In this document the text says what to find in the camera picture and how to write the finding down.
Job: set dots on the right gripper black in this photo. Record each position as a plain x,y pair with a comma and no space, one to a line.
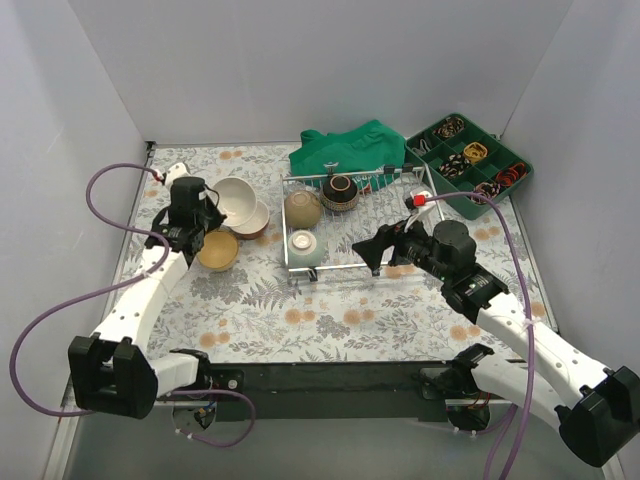
395,247

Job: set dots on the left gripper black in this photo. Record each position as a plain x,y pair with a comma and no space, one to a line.
210,220

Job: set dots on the red floral bowl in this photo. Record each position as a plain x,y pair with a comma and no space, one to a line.
252,235

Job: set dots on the pale beige white bowl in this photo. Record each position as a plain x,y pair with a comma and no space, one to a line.
259,218

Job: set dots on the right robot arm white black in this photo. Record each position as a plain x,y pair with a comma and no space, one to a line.
594,408

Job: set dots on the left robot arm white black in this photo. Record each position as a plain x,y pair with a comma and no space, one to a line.
110,370

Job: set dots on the dark brown patterned bowl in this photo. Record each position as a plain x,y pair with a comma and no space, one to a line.
339,194

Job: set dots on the mint green dotted bowl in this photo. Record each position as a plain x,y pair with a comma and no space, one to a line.
304,249

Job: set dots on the floral patterned table mat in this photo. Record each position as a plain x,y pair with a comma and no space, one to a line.
253,313

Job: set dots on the green cloth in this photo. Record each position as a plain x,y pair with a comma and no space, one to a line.
366,148

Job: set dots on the green divided organizer tray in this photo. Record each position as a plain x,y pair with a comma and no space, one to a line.
461,156

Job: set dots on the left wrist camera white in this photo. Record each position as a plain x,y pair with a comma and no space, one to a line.
174,172

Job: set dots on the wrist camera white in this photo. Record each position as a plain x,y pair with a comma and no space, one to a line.
174,172
419,204

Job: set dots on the metal wire dish rack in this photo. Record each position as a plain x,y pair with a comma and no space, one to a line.
382,195

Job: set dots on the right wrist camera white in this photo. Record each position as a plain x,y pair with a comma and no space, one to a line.
419,204

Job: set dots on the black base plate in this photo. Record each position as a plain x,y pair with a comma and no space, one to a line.
331,390

